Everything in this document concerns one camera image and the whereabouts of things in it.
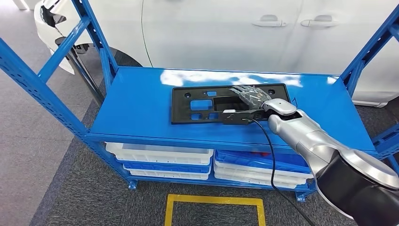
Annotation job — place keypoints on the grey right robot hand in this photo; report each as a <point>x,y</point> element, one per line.
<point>252,96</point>

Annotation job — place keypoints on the black plastic plate bracket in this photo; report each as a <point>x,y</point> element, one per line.
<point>180,106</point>

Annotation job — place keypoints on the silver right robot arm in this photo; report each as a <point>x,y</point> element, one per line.
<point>315,140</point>

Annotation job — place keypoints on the red part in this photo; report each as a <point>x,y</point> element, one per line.
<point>258,153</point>

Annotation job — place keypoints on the blue metal shelf rack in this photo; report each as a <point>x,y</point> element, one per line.
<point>388,143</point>
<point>140,106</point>

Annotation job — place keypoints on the white car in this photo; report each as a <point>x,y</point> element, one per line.
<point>218,31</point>

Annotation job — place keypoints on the white plastic tray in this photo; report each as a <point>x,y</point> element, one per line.
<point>240,173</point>
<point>165,174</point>
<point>156,154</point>
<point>240,181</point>

